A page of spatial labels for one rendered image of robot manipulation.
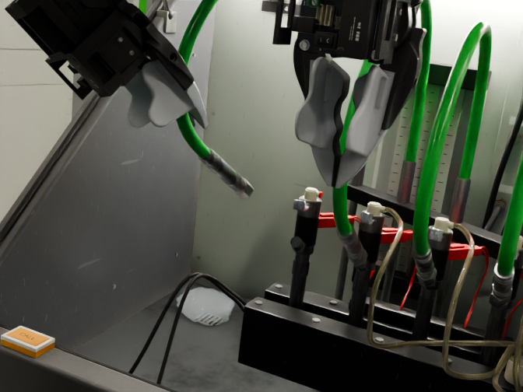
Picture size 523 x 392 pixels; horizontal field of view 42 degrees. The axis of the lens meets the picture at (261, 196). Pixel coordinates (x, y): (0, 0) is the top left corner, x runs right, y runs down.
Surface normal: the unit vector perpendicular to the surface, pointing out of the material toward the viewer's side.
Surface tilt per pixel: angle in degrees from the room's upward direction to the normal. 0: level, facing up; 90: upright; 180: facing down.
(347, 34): 90
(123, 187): 90
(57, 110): 90
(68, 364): 0
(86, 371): 0
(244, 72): 90
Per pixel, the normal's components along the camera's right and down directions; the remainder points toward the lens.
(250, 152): -0.42, 0.20
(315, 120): 0.87, 0.17
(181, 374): 0.11, -0.96
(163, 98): 0.57, 0.04
